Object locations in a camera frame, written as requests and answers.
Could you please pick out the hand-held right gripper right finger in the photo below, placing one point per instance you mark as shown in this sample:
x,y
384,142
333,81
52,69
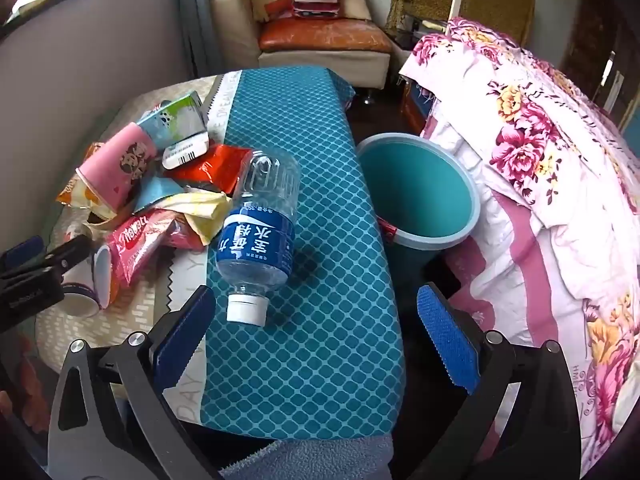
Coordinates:
x,y
450,340

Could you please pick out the light blue wrapper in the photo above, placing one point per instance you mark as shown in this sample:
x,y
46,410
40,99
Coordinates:
x,y
155,192

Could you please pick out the grey fleece cloth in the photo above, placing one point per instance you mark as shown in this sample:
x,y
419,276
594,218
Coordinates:
x,y
310,460

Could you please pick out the cream cushion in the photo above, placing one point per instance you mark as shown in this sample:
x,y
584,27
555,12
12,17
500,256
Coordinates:
x,y
355,2

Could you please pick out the cream leather sofa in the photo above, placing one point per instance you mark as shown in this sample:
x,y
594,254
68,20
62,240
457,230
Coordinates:
x,y
320,67

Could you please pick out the teal and beige patterned cloth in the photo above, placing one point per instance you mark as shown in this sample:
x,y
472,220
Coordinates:
x,y
320,310

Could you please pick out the teal plastic bin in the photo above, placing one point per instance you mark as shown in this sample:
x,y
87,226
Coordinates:
x,y
415,190

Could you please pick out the green and blue milk carton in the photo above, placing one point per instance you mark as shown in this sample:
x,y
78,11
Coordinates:
x,y
175,115

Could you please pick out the clear plastic water bottle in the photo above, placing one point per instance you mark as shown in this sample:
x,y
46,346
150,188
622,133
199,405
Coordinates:
x,y
257,245

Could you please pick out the orange snack wrapper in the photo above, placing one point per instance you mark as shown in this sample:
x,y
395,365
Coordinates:
x,y
70,192

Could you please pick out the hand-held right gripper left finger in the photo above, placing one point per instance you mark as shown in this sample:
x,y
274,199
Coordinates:
x,y
185,332

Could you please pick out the orange seat cushion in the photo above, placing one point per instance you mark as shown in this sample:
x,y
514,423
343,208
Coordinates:
x,y
320,35

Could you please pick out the yellow crumpled napkin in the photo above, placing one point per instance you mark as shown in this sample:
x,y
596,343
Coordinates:
x,y
202,215

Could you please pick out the pink paper cup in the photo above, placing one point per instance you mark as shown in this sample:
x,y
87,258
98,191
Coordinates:
x,y
117,165

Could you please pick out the pink floral blanket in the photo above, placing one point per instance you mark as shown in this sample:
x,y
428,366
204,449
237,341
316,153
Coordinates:
x,y
550,185

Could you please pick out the white paper cup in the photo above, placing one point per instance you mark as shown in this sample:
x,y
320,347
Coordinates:
x,y
80,290

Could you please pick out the wooden bed frame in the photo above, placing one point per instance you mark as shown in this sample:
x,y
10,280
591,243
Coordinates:
x,y
412,110

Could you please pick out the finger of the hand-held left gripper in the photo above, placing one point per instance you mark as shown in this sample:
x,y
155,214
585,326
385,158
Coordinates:
x,y
22,254
70,255

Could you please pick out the pink snack packet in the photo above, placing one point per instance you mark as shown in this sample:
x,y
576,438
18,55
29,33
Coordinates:
x,y
137,245

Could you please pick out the red foil wrapper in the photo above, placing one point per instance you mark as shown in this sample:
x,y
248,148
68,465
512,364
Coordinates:
x,y
210,170

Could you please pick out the black side table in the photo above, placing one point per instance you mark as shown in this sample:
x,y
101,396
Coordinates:
x,y
415,35

